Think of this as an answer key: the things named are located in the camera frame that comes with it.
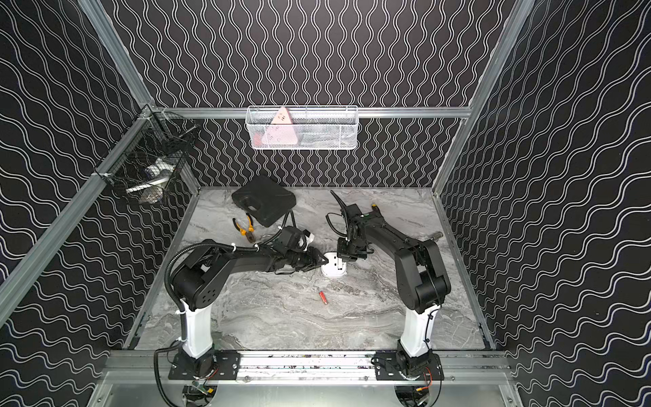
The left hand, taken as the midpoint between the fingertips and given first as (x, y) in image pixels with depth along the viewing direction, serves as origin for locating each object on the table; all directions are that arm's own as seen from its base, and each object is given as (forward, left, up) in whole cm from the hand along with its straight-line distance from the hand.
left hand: (326, 260), depth 92 cm
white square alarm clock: (-1, -3, -2) cm, 4 cm away
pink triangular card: (+32, +19, +30) cm, 48 cm away
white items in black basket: (+16, +58, +24) cm, 65 cm away
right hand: (+1, -6, 0) cm, 6 cm away
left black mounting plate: (-35, +27, -5) cm, 44 cm away
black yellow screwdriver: (+30, -20, -3) cm, 36 cm away
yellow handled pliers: (+12, +33, -3) cm, 35 cm away
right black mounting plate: (-32, -20, -3) cm, 38 cm away
